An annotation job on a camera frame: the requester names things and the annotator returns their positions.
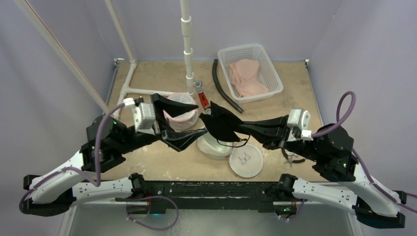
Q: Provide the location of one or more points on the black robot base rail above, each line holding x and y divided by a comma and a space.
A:
204, 195

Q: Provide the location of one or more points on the white PVC pipe frame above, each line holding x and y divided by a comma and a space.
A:
186, 29

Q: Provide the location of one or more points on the pink bra in basket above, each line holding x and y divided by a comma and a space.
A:
244, 77

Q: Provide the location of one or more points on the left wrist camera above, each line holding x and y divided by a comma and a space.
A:
143, 114

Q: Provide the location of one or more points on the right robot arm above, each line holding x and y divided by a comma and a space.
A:
331, 151

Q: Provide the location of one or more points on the white plastic basket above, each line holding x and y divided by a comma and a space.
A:
266, 75

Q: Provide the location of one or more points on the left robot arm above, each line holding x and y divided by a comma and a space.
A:
78, 180

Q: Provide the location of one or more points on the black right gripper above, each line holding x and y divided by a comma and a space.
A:
282, 129

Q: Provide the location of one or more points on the black bra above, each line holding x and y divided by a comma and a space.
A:
224, 126

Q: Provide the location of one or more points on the red-handled adjustable wrench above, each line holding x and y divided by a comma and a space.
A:
203, 99

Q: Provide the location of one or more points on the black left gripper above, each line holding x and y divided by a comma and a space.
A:
179, 139

